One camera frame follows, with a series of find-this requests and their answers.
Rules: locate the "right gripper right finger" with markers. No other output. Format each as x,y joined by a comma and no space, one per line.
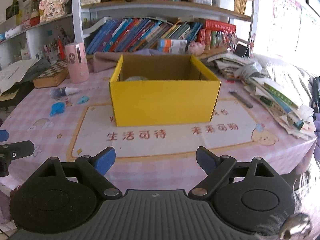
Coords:
207,160

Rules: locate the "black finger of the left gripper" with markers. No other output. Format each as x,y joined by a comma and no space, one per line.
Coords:
4,135

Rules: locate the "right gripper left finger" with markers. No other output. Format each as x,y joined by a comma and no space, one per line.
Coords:
104,160

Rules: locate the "yellow packing tape roll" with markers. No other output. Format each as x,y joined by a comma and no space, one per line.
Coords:
137,78

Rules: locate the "pink checkered tablecloth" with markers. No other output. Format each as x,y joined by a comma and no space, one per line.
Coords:
148,157

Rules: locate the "blue crumpled cloth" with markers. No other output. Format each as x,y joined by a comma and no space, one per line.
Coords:
57,108

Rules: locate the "white canvas bag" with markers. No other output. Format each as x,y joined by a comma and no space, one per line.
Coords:
15,73

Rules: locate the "light blue heart clip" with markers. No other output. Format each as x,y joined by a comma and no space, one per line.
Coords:
82,100

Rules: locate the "dark blue spray bottle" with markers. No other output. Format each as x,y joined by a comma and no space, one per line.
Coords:
61,92

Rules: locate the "grey flat pen case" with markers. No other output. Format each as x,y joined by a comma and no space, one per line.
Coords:
241,99

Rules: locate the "wooden chess board box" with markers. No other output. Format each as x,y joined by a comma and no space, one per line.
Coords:
53,76

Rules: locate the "yellow cardboard box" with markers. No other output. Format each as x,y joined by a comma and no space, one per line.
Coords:
180,90

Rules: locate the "pile of papers and booklets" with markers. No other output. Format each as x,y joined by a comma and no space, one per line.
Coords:
283,89

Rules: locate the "pink folded cloth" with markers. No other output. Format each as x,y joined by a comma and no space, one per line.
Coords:
102,61

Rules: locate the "pink cylindrical humidifier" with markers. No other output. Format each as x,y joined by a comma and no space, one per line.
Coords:
77,62

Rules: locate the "pink pig toy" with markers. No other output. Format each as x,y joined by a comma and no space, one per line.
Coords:
196,48

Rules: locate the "orange white medicine boxes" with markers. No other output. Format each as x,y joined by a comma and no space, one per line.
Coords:
172,46

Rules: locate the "row of leaning books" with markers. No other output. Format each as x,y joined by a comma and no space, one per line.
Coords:
134,34

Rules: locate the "red dictionary book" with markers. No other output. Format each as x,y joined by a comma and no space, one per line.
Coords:
218,26

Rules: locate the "pink cat figurine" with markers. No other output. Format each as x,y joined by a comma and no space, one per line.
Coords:
52,9

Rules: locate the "white metal shelf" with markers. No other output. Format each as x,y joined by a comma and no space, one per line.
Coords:
82,17

